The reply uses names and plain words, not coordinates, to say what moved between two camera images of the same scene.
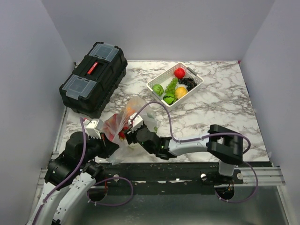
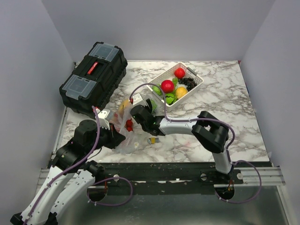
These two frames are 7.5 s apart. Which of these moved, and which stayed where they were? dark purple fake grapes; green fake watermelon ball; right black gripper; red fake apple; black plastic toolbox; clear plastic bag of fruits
Moved: clear plastic bag of fruits; right black gripper
Stayed: black plastic toolbox; green fake watermelon ball; red fake apple; dark purple fake grapes
